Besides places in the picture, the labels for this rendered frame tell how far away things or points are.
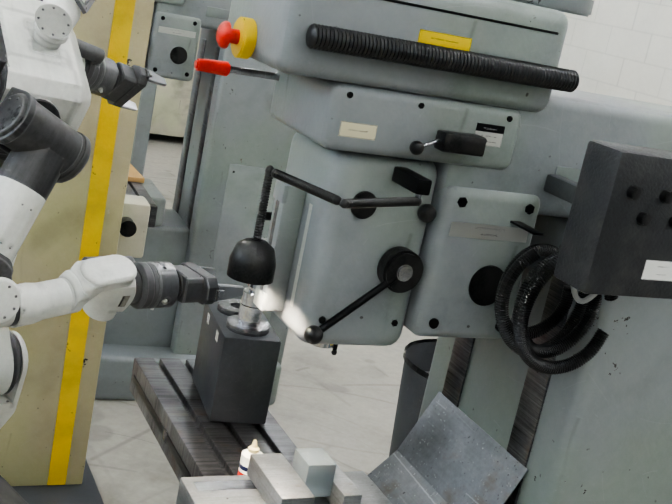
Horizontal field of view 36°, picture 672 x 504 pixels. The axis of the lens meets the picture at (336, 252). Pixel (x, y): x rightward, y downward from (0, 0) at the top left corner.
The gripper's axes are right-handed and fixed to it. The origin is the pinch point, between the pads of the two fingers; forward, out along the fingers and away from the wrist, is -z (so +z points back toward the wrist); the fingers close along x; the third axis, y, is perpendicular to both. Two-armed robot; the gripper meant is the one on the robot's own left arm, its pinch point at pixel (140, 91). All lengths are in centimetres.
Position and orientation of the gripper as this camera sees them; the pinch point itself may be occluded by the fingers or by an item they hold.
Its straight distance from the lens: 252.0
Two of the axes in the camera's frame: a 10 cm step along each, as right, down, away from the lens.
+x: 7.5, -4.8, -4.6
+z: -5.9, -1.7, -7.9
